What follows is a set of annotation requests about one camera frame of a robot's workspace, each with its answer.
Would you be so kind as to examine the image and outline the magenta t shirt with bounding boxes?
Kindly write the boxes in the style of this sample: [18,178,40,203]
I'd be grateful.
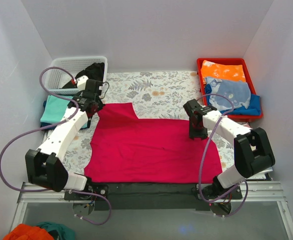
[84,103,222,184]

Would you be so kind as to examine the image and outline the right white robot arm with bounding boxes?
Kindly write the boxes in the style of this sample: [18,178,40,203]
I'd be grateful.
[183,99,276,202]

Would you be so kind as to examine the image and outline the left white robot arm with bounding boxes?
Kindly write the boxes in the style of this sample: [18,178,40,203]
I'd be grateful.
[25,76,104,200]

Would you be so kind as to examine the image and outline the black garment in basket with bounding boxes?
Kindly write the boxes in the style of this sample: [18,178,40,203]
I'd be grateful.
[62,62,105,91]

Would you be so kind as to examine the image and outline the folded teal shirt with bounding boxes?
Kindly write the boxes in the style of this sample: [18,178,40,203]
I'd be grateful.
[40,95,72,127]

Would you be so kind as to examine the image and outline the white plastic basket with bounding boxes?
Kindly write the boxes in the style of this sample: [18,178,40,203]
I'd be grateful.
[43,56,108,96]

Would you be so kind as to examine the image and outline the red plastic bin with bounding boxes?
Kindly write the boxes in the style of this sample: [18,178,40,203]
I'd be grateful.
[196,57,264,123]

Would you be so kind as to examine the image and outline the floral table mat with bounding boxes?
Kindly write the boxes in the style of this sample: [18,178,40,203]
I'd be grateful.
[35,71,266,183]

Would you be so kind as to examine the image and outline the light blue patterned shirt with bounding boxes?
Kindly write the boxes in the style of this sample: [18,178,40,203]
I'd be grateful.
[204,77,251,112]

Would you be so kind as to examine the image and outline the folded dark blue shirt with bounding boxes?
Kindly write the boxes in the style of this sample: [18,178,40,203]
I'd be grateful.
[40,99,96,131]

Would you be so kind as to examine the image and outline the orange patterned shirt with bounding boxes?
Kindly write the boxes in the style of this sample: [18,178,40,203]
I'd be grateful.
[200,60,246,85]

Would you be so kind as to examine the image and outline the folded colourful patterned shirt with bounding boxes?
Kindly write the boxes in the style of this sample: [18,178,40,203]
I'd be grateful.
[249,167,273,180]

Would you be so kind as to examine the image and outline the teal cloth bottom corner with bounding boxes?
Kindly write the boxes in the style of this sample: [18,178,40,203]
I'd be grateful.
[35,221,76,240]

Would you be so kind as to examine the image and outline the orange cloth bottom corner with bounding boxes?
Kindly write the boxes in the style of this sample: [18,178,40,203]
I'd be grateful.
[3,223,54,240]

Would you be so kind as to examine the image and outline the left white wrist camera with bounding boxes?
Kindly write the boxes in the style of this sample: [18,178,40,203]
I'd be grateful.
[71,75,89,91]

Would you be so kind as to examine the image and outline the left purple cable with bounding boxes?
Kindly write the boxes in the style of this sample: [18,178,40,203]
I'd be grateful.
[0,66,112,226]

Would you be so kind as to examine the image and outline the purple cable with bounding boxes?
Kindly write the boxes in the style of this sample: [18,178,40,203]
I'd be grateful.
[0,66,112,226]
[196,93,249,218]

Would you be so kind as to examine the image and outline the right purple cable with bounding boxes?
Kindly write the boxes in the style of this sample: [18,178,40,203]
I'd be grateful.
[196,93,249,218]

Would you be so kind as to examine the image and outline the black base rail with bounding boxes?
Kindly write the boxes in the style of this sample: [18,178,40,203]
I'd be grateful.
[63,180,244,212]

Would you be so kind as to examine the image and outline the aluminium frame rail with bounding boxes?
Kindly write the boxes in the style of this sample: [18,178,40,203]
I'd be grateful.
[17,182,69,203]

